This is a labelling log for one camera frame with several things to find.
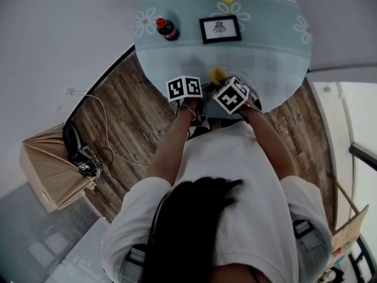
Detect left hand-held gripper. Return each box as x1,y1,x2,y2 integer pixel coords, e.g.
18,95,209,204
166,75,213,123

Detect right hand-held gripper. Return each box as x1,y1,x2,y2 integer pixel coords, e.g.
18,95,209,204
210,75,263,124

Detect white round plate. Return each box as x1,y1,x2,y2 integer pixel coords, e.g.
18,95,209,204
203,71,262,111

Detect blurred yellow-brown object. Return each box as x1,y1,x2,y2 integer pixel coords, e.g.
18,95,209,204
206,67,228,87

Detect person's left forearm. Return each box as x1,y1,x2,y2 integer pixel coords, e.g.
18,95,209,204
145,97,204,185

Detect person's right forearm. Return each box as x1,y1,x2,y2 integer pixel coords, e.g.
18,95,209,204
243,97,298,185

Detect round table, light blue cloth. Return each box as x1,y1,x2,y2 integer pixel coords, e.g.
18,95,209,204
134,0,313,120

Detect dark cola bottle red cap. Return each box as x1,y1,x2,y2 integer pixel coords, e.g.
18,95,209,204
155,17,180,42

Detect person's white shirt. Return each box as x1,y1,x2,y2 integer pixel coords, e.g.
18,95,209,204
101,125,333,283

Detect black headphones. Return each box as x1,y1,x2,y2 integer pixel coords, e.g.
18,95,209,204
62,121,83,160

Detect wooden easel legs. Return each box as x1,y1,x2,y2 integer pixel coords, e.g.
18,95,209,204
332,177,362,215

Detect cardboard box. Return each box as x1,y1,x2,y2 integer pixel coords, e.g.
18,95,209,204
19,124,97,214

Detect wooden painting board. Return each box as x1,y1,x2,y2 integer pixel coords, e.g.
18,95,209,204
331,204,371,265

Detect thin wrist bracelet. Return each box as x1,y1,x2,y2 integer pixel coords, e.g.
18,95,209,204
182,104,197,122

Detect black picture frame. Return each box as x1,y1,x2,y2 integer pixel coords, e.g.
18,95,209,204
199,15,242,45

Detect white cable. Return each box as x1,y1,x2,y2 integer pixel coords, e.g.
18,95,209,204
67,88,150,168

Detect black cable with adapter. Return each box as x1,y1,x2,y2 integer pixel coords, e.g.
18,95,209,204
98,147,130,192

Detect white window frame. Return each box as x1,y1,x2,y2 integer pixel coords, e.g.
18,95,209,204
307,69,377,232

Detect grey device with wires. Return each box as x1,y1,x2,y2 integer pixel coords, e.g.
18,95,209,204
70,146,104,178

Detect grey right backpack strap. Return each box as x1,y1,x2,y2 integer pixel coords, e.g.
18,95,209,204
293,219,323,252

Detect grey backpack strap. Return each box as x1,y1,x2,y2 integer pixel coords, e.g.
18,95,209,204
122,243,148,283
293,219,323,252

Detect grey left backpack strap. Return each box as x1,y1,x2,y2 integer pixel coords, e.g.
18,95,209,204
122,243,148,283

